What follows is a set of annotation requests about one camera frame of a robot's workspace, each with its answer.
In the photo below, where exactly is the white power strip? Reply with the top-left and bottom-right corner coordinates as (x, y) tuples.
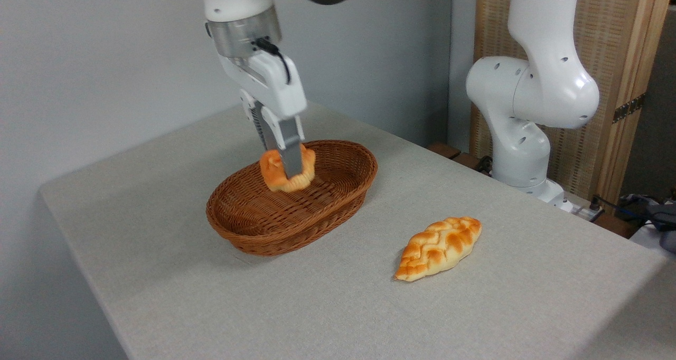
(570, 194), (605, 222)

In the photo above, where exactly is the grey fabric tablecloth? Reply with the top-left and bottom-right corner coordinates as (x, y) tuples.
(38, 97), (676, 360)

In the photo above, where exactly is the round knotted bread roll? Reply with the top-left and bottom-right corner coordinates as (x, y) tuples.
(259, 145), (316, 193)

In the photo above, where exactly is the brown oval wicker basket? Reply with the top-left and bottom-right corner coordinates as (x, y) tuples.
(206, 140), (378, 257)

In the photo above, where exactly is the long braided bread loaf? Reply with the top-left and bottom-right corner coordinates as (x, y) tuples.
(393, 216), (482, 282)

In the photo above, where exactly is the grey blue bundle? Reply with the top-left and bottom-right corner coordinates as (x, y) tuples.
(623, 194), (676, 254)

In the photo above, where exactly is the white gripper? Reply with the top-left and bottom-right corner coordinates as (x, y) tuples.
(218, 51), (308, 177)

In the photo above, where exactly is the black floor cable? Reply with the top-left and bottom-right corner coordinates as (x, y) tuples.
(591, 194), (676, 229)

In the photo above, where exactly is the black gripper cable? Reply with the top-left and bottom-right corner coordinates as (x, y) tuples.
(252, 38), (292, 84)

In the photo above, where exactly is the metal screen hinge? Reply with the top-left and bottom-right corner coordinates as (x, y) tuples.
(613, 93), (646, 124)

